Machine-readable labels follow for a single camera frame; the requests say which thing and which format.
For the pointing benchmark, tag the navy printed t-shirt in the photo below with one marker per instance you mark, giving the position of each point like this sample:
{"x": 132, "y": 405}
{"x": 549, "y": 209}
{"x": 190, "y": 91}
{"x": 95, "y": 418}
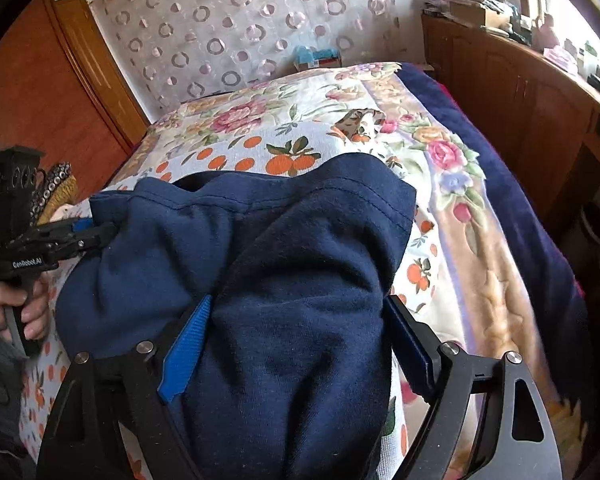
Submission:
{"x": 290, "y": 310}

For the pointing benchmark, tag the navy fleece blanket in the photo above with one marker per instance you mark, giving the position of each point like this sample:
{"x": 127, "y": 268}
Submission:
{"x": 520, "y": 200}

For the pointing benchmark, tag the small black box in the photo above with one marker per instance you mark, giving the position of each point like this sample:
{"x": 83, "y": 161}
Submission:
{"x": 597, "y": 81}

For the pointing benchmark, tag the brown cardboard box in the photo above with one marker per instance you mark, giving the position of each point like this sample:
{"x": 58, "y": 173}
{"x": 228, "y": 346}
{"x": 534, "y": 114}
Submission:
{"x": 480, "y": 15}

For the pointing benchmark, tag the orange fruit print sheet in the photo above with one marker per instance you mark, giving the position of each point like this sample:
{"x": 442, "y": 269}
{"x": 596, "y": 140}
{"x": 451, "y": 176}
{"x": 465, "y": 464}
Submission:
{"x": 290, "y": 160}

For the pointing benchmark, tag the dark round container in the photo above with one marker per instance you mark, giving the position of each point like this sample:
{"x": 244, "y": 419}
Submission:
{"x": 587, "y": 225}

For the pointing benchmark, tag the person's left hand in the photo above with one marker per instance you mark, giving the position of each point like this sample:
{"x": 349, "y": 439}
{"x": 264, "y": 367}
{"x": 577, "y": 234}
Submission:
{"x": 37, "y": 315}

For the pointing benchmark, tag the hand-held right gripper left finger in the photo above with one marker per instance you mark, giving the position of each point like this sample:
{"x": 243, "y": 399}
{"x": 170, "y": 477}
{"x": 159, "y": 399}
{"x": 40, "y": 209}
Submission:
{"x": 190, "y": 350}

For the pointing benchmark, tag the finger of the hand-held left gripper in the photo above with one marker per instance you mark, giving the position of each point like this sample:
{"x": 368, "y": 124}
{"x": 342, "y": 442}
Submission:
{"x": 90, "y": 240}
{"x": 82, "y": 224}

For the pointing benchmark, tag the pink tissue pack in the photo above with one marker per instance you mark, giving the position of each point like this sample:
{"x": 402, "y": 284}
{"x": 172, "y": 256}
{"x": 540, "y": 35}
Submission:
{"x": 560, "y": 59}

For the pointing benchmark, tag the long wooden sideboard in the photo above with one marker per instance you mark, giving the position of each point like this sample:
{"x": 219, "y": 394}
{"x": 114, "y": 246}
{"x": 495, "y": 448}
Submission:
{"x": 520, "y": 100}

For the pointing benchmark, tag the sheer circle-patterned curtain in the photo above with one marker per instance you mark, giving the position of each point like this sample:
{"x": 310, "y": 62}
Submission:
{"x": 240, "y": 25}

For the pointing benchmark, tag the pink figurine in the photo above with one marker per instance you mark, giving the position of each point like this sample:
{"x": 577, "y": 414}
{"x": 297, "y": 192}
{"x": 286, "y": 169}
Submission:
{"x": 547, "y": 32}

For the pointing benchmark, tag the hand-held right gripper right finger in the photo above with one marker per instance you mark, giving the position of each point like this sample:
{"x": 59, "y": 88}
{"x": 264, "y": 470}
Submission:
{"x": 410, "y": 345}

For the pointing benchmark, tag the wooden slatted wardrobe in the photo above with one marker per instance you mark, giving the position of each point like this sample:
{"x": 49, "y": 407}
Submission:
{"x": 40, "y": 90}

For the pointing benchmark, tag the small printed cardboard box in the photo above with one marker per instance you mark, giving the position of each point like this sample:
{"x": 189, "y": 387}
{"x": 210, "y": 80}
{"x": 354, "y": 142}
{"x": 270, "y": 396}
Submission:
{"x": 327, "y": 59}

